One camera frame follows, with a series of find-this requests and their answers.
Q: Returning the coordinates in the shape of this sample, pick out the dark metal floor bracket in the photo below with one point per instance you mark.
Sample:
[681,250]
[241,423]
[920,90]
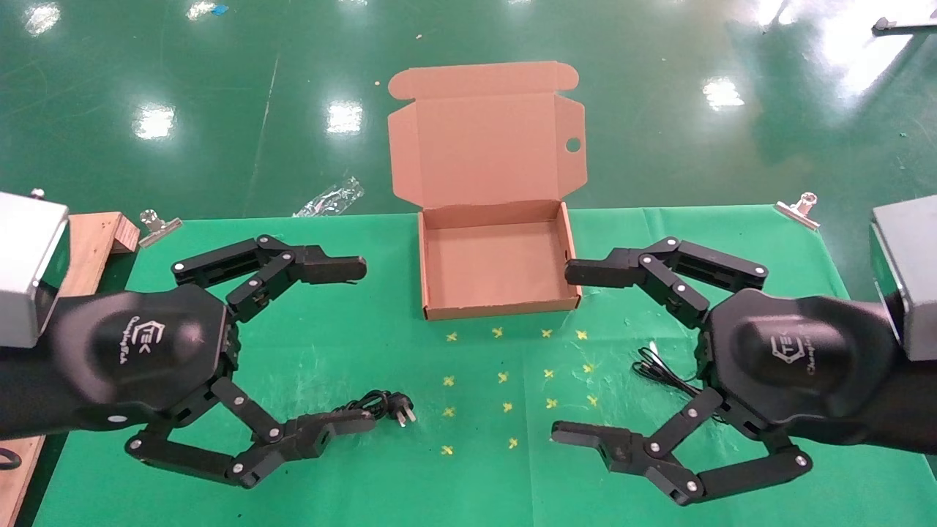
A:
[904,25]

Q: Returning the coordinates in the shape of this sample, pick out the clear plastic wrapper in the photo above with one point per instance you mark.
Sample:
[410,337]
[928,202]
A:
[329,197]

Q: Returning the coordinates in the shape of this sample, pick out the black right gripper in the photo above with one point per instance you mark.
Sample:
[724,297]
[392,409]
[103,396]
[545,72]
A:
[798,359]

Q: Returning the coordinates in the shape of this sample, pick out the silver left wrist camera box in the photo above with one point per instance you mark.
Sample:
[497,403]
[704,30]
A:
[29,263]

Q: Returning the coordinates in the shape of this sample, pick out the brown cardboard mailer box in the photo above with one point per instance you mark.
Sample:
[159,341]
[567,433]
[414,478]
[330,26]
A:
[498,263]

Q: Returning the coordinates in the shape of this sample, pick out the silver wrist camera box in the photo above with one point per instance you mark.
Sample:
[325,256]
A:
[29,263]
[908,271]

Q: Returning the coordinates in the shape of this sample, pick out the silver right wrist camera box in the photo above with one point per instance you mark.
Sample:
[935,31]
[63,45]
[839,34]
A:
[908,271]

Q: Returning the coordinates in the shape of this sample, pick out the green table cloth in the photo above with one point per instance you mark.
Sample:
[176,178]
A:
[366,351]

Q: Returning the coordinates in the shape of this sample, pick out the silver binder clip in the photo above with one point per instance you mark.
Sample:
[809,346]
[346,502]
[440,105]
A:
[157,228]
[798,211]

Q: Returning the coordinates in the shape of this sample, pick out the brown wooden board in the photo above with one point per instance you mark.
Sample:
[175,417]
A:
[95,241]

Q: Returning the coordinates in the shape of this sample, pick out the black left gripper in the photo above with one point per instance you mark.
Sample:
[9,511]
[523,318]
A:
[124,351]

